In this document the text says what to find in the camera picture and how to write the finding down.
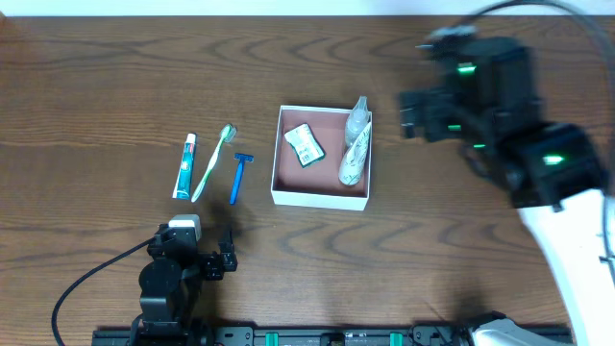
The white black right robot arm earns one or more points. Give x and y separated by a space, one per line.
553 178

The white tube gold cap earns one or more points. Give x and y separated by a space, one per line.
353 162

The blue disposable razor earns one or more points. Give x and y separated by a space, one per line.
242 160

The white box pink interior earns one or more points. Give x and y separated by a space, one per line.
317 185

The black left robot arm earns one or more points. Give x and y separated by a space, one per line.
171 283

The blue liquid clear bottle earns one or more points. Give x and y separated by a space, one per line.
356 121

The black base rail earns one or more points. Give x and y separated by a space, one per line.
248 336

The teal toothpaste tube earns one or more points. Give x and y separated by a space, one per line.
182 188

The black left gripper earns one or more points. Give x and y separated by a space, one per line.
213 262

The green white soap bar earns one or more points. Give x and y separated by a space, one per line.
305 146

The green white toothbrush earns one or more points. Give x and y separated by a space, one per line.
227 134

